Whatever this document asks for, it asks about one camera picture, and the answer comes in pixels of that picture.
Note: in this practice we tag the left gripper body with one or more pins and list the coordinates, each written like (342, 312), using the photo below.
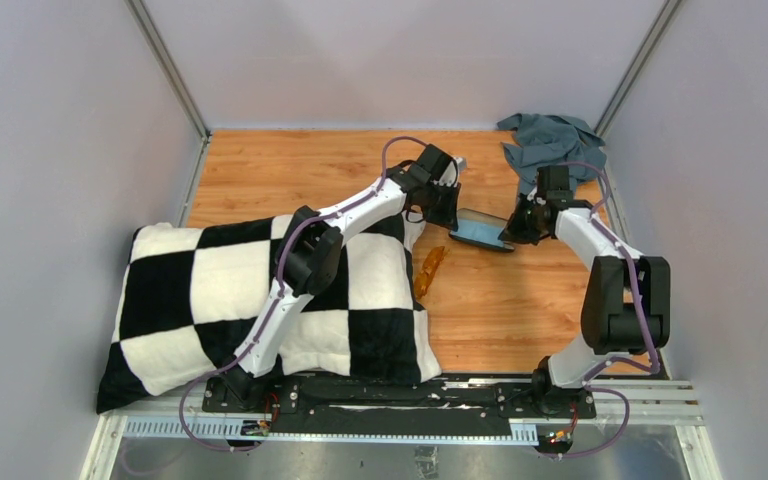
(442, 183)

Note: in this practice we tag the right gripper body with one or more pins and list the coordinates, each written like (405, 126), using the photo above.
(539, 202)

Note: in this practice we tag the black glasses case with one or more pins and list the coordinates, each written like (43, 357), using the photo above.
(470, 214)

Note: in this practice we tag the orange sunglasses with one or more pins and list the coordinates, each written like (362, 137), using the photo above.
(426, 274)

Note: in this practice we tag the small blue cleaning cloth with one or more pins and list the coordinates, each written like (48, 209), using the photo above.
(479, 233)

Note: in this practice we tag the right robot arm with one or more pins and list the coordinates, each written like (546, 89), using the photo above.
(625, 316)

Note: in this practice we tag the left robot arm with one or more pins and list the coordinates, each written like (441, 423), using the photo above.
(310, 252)

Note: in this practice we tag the grey-blue crumpled cloth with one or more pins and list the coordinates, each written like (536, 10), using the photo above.
(543, 140)

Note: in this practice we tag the black white checkered pillow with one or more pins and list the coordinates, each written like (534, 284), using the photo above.
(190, 297)

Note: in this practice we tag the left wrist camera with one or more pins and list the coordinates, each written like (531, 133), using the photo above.
(460, 164)

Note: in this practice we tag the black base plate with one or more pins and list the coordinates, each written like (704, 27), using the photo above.
(447, 405)

